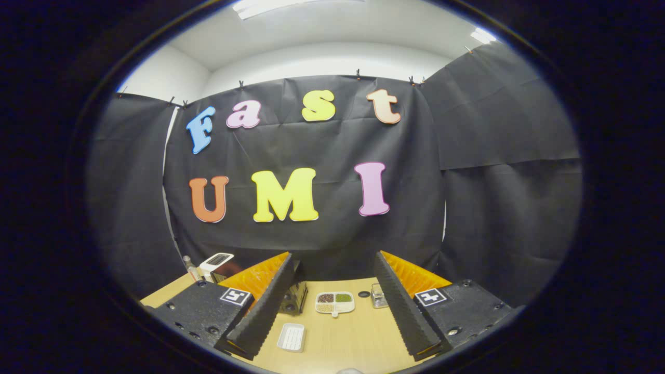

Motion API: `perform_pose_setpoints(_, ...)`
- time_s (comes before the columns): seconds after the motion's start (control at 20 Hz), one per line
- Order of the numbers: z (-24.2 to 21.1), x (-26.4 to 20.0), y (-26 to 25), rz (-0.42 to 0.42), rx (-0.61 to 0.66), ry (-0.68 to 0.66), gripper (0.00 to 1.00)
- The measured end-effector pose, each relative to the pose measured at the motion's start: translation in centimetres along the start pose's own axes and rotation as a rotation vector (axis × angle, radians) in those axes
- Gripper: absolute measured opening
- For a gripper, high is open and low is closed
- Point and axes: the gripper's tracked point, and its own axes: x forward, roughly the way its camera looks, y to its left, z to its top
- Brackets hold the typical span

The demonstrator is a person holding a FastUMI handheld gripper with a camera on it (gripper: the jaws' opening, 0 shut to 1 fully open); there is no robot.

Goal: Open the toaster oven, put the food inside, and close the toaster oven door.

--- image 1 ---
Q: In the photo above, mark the white bread toaster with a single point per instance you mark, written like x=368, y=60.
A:
x=215, y=261

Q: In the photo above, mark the white divided grain dish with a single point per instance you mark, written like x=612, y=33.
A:
x=335, y=304

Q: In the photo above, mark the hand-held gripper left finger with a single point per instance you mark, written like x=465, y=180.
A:
x=265, y=311

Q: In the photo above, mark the row of small cloth clips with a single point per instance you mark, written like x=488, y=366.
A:
x=240, y=83

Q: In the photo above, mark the black toaster oven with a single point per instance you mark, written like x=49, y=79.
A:
x=295, y=301

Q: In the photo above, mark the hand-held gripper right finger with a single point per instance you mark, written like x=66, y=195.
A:
x=405, y=311

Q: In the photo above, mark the clear glass bottle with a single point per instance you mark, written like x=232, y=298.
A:
x=191, y=270

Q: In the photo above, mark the metal mesh utensil holder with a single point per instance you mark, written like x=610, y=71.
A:
x=378, y=298

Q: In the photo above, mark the white plastic tray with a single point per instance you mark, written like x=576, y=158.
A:
x=291, y=337

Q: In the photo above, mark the long ceiling light panel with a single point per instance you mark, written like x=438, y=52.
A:
x=270, y=6

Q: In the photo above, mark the small ceiling light panel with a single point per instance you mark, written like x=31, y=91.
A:
x=483, y=36

